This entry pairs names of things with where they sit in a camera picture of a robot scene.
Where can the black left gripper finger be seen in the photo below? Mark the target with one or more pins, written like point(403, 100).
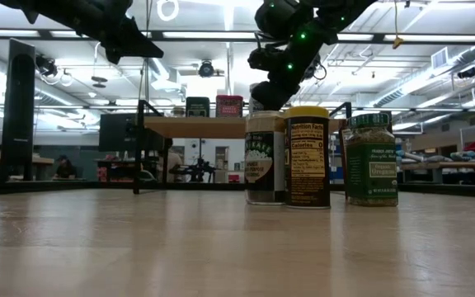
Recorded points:
point(134, 43)

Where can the small tan-lid spice jar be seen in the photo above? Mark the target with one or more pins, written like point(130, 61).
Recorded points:
point(178, 112)

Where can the brown-lid furikake jar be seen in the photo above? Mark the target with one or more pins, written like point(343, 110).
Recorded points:
point(262, 161)

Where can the yellow-lid spice jar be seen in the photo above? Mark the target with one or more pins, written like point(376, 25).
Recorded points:
point(307, 161)

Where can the black spice tin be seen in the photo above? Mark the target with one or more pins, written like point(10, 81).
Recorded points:
point(197, 107)

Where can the green-lid oregano jar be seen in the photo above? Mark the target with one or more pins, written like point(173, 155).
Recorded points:
point(371, 165)

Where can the black background robot arm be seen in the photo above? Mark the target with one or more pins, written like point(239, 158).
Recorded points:
point(196, 169)

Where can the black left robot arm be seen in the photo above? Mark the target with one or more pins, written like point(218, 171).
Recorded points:
point(48, 8)

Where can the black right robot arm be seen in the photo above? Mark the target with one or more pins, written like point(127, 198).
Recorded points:
point(328, 12)

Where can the black monitor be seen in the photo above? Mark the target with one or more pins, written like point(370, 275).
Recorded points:
point(116, 132)

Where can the person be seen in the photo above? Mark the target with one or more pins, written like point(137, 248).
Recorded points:
point(65, 167)

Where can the wooden table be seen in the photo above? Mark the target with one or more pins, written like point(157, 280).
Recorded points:
point(15, 157)
point(448, 165)

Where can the black overhead camera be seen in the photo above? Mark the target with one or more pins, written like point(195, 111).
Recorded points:
point(206, 69)

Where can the black aluminium table frame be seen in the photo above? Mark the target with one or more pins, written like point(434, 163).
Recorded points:
point(17, 123)

